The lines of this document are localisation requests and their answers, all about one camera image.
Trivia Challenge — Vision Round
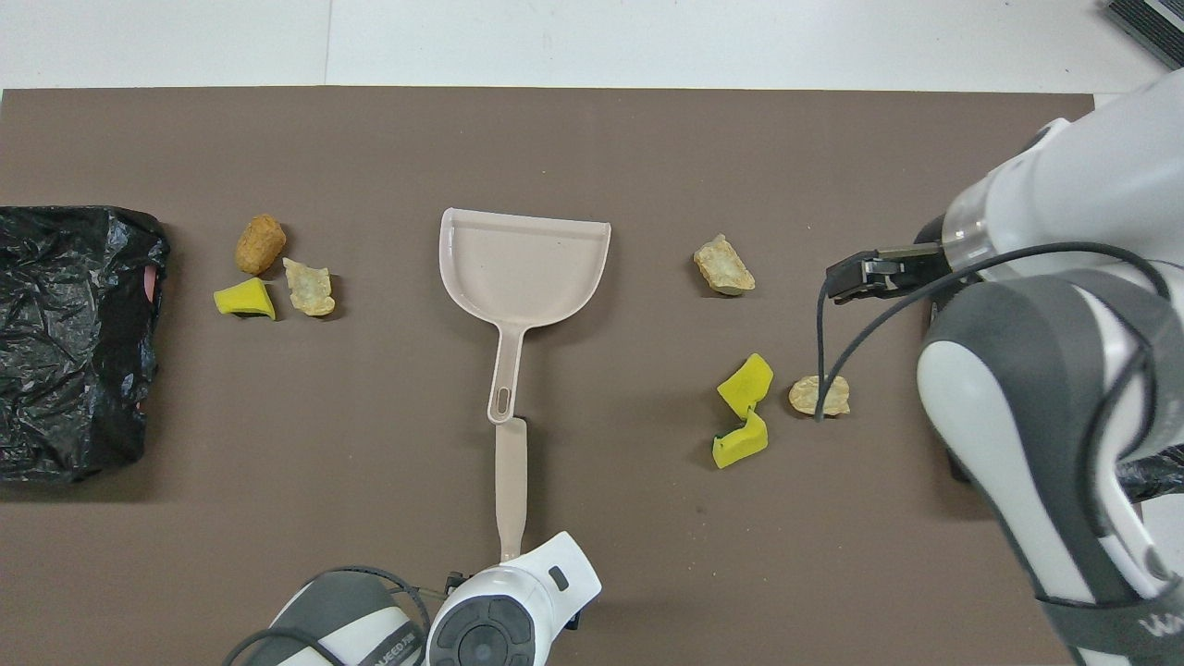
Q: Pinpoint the beige plastic dustpan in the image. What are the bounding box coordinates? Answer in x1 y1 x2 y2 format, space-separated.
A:
439 207 612 425

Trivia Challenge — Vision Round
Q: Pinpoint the yellow sponge wedge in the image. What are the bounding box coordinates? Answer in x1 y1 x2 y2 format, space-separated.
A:
214 277 277 321

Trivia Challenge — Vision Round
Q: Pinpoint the dark grey ribbed object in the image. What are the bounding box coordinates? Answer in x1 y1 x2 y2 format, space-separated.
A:
1105 0 1184 70

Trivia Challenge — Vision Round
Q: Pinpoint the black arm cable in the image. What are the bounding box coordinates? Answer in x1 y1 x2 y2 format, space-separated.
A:
816 242 1184 482
222 566 445 666

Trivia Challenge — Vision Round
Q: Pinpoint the yellow sponge with green edge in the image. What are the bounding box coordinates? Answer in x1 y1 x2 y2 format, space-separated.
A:
712 407 769 469

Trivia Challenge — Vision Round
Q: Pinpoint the round beige foam piece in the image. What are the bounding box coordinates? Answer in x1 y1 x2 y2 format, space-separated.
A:
789 375 851 417

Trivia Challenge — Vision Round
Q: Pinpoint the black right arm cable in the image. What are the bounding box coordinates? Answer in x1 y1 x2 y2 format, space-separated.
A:
816 242 1184 482

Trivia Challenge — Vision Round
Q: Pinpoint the pale beige sponge chunk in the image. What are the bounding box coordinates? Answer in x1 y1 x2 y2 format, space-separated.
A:
283 257 336 317

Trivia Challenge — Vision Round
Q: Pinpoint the curved yellow sponge piece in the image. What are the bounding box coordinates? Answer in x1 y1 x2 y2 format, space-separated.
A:
717 352 774 417

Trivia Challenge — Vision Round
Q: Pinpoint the beige hand brush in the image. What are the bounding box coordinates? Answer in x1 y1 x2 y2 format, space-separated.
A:
496 418 529 563

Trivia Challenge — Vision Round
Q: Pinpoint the brown table mat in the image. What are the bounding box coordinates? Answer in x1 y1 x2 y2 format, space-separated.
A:
0 88 1163 666

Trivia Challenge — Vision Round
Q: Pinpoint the large beige sponge chunk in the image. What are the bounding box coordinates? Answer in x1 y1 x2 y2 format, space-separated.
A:
694 234 756 297

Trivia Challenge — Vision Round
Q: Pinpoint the orange-brown sponge lump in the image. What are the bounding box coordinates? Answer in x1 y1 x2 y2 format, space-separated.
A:
235 215 287 276

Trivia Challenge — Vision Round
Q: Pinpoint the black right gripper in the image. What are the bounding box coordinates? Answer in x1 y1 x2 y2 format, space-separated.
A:
826 215 954 304

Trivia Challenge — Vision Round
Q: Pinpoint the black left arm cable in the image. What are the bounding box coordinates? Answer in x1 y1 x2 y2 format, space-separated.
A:
222 566 445 666

